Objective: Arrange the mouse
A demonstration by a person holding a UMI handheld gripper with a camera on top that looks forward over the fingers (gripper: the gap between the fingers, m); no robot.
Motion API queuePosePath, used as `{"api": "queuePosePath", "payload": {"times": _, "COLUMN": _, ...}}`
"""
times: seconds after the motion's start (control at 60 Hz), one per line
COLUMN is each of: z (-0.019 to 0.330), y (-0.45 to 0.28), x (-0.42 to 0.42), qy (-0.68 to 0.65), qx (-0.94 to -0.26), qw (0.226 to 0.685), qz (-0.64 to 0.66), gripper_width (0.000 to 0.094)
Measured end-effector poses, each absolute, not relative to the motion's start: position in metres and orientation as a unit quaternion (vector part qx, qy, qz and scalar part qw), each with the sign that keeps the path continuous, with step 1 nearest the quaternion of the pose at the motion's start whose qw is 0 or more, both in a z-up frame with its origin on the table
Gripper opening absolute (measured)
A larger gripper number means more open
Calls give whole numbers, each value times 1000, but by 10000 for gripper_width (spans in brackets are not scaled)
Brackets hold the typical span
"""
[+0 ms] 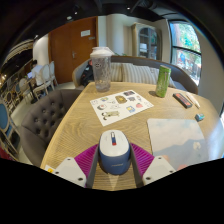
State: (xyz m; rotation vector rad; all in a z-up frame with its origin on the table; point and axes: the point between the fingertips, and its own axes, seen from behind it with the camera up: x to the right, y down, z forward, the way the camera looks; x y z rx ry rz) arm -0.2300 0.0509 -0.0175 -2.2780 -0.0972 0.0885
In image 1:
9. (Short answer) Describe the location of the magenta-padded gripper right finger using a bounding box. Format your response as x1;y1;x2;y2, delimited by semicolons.
129;142;177;188

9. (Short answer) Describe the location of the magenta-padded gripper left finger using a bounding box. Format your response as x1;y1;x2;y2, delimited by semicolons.
52;143;101;190

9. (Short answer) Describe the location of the white and blue computer mouse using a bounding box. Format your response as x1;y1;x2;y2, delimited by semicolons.
98;129;132;176

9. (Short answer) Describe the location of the grey tufted armchair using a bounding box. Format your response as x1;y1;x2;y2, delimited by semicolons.
20;89;83;168

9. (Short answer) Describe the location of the white sticker sheet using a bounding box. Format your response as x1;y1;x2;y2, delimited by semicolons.
89;89;155;127

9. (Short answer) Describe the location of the black and red flat box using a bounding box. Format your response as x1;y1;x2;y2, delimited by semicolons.
172;92;193;109

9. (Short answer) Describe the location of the white squeeze tube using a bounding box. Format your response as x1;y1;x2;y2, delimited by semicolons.
185;92;202;110

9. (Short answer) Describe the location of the blue upholstered chair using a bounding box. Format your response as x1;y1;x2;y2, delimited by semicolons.
0;99;21;161

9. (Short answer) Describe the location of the green drink can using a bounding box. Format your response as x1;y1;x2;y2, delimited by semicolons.
155;64;172;99

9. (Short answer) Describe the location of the striped beige pillow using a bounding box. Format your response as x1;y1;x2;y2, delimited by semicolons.
109;62;125;83
121;63;157;85
149;67;177;89

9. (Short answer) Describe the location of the group of white chairs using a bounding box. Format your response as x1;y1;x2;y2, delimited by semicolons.
33;60;58;98

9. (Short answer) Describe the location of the grey curved sofa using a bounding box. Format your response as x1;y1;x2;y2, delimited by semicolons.
71;55;199;95

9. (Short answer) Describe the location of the black backpack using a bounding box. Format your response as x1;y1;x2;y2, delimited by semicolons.
80;59;95;87

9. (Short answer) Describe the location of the person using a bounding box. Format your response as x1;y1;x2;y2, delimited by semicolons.
29;59;44;88

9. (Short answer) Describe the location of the clear shaker bottle white lid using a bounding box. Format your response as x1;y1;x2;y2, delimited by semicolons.
89;46;116;93

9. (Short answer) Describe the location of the black-framed window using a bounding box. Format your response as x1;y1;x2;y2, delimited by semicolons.
168;20;203;87

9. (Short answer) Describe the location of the brown wooden door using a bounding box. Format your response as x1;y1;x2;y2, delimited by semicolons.
49;17;98;84

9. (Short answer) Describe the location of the glass-door cabinet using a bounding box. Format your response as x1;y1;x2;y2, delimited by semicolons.
130;22;163;61

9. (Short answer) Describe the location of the white paper door sign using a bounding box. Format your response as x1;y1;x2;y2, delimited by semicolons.
80;29;92;38

